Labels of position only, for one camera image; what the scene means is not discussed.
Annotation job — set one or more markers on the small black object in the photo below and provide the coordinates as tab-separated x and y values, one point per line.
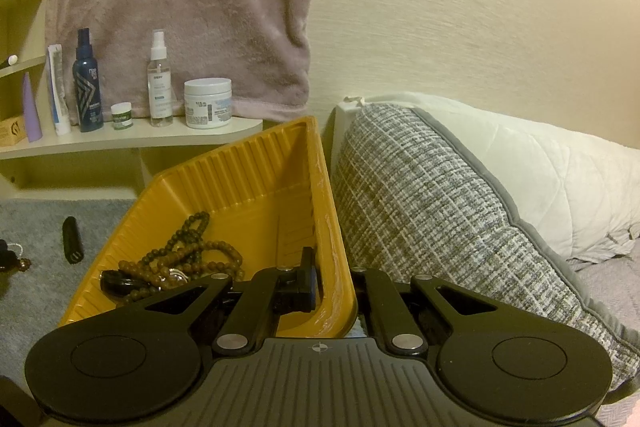
5	253

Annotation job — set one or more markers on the grey blanket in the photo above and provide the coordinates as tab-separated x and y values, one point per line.
40	227

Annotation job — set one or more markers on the yellow ribbed plastic tray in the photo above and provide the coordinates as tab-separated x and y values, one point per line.
260	187

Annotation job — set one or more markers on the pink fluffy towel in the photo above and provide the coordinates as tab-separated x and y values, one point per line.
185	2

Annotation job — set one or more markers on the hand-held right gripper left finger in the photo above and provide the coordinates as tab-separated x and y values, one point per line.
311	283

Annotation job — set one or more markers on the white quilted pillow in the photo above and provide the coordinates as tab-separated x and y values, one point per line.
550	177

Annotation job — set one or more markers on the grey plaid cushion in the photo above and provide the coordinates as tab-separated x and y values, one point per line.
435	212

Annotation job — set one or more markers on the white squeeze tube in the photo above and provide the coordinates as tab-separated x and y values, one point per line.
58	97

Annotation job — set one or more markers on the purple cone bottle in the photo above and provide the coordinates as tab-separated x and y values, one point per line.
32	117

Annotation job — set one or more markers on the small cardboard box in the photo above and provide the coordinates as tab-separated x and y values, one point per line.
12	131

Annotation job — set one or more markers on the dark blue spray bottle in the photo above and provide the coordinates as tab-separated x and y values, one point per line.
88	92

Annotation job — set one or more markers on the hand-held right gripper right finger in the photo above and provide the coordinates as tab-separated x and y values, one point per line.
370	289

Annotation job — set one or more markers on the black cylinder tube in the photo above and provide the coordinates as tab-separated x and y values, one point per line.
71	241

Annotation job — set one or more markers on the clear spray bottle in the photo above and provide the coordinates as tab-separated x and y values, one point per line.
160	87

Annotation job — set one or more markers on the white cream jar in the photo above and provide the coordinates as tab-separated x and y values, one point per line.
208	104

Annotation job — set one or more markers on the small green label jar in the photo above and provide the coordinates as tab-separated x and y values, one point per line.
121	117

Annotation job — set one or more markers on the white shelf unit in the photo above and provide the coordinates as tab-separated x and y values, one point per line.
115	139

